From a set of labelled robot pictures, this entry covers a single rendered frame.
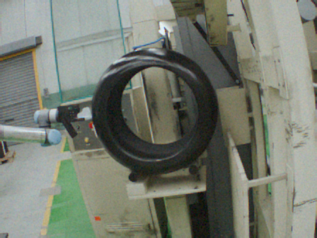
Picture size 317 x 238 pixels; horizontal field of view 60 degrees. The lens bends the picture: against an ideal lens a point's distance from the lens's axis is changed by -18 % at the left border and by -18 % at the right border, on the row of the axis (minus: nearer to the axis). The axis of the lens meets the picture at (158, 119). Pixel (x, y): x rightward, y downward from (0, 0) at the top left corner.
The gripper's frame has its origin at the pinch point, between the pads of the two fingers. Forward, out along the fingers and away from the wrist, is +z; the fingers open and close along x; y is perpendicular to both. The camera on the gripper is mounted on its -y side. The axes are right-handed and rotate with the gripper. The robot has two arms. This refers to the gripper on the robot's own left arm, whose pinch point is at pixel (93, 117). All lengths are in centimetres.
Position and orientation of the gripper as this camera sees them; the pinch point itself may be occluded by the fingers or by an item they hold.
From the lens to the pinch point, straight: 160.1
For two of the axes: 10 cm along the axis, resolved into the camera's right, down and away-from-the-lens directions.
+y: -0.7, -9.8, -1.6
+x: 1.3, -1.7, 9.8
